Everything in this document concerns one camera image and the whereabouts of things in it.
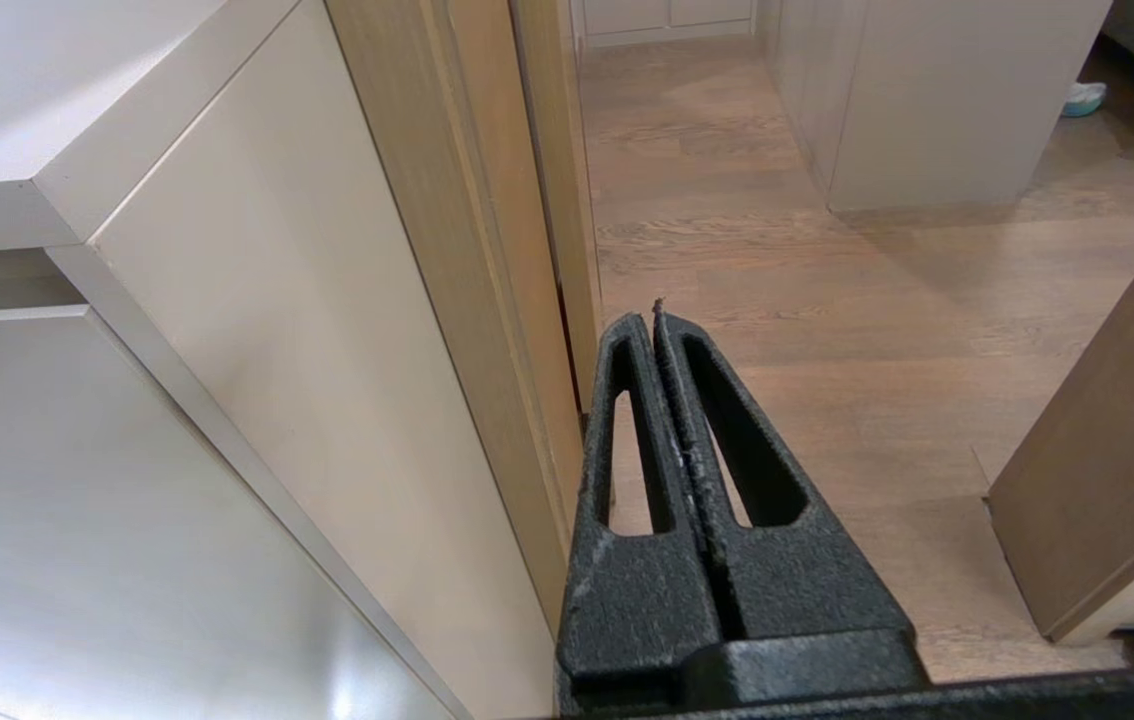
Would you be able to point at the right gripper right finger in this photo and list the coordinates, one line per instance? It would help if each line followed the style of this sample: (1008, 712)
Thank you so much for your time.
(807, 590)

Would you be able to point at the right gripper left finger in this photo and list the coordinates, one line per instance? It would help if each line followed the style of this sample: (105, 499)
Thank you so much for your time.
(637, 600)

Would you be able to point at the brown wooden door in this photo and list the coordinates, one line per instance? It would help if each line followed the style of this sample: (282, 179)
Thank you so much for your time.
(1117, 450)

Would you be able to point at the beige cabinet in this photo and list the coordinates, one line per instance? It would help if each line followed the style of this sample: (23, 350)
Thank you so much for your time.
(227, 300)

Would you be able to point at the white teal sneaker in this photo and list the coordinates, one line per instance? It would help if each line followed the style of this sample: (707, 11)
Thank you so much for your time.
(1084, 98)

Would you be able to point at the white wardrobe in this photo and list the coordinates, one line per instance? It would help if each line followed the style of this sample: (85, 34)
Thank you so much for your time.
(667, 18)

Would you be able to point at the wooden door frame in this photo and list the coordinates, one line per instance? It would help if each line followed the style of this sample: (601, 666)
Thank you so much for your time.
(447, 250)

